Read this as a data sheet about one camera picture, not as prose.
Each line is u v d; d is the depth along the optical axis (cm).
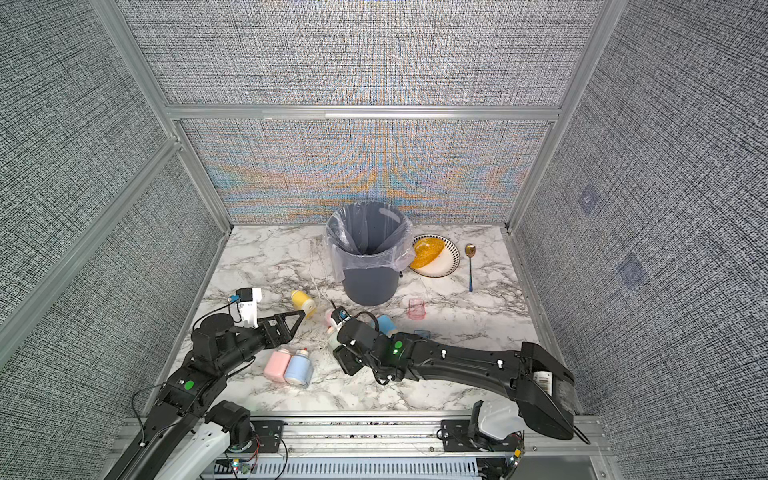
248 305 65
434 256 103
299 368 76
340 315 66
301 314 69
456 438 73
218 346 54
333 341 75
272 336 63
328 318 69
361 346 56
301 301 90
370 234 95
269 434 74
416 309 97
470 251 110
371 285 100
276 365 78
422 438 75
